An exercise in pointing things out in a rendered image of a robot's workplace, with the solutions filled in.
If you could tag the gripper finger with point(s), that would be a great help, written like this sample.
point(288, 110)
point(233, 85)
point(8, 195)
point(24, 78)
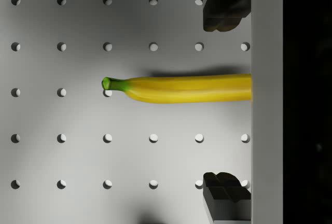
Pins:
point(225, 195)
point(228, 6)

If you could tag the banana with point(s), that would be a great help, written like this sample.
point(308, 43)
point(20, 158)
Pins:
point(186, 89)

